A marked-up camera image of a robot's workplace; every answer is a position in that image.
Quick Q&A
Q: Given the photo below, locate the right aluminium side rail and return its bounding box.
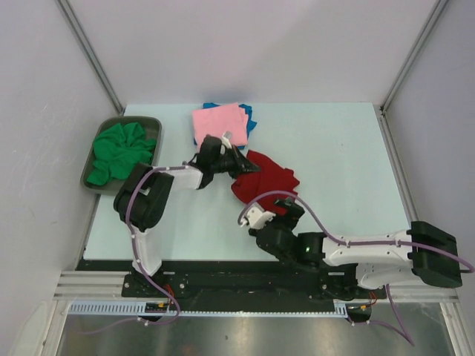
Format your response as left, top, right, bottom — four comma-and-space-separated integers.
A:
373, 105, 420, 222

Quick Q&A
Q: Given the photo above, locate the blue folded t shirt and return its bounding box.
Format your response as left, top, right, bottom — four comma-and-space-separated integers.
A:
192, 102, 258, 148

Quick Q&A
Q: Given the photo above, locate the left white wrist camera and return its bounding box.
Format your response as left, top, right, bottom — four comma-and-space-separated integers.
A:
220, 131, 233, 154

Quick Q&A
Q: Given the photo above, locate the red t shirt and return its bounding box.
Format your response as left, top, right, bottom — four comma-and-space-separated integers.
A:
231, 150, 300, 204

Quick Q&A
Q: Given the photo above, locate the pink folded t shirt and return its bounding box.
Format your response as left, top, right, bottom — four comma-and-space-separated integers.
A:
191, 102, 249, 149

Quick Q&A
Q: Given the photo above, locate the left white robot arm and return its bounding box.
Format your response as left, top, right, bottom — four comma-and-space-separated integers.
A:
113, 135, 261, 297

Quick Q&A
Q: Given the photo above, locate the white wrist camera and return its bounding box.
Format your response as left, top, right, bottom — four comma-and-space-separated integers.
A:
220, 131, 233, 154
238, 203, 276, 230

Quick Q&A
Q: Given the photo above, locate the white slotted cable duct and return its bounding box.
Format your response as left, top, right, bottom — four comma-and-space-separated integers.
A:
68, 300, 372, 319

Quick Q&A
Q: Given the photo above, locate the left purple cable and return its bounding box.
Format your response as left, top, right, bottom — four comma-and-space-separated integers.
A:
79, 166, 182, 334

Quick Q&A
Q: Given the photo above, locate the right aluminium frame post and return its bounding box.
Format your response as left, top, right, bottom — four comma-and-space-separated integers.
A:
380, 0, 452, 112

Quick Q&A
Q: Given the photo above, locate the left aluminium frame post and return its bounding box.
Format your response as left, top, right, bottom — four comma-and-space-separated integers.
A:
55, 0, 125, 115

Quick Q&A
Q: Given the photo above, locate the aluminium frame post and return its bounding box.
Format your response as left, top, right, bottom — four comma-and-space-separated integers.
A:
380, 0, 452, 112
55, 0, 125, 115

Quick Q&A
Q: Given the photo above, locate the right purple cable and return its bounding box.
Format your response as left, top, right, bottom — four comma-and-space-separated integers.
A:
237, 191, 475, 346

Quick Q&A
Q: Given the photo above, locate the grey plastic tray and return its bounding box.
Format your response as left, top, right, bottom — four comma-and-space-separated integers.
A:
81, 116, 162, 195

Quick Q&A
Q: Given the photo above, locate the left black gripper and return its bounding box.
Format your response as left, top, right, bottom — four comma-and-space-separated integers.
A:
210, 145, 260, 179

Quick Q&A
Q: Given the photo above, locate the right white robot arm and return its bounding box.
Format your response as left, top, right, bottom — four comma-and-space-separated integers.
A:
238, 198, 462, 297

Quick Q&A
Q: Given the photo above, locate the green t shirt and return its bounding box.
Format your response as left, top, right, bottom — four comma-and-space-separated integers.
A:
86, 122, 157, 186

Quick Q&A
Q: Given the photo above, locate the purple cable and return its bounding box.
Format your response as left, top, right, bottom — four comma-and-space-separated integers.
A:
237, 191, 475, 346
79, 166, 182, 334

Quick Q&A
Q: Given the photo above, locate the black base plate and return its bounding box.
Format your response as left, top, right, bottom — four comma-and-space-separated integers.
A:
78, 260, 386, 314

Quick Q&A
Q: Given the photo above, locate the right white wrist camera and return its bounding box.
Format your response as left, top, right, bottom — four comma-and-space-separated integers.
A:
238, 203, 276, 230

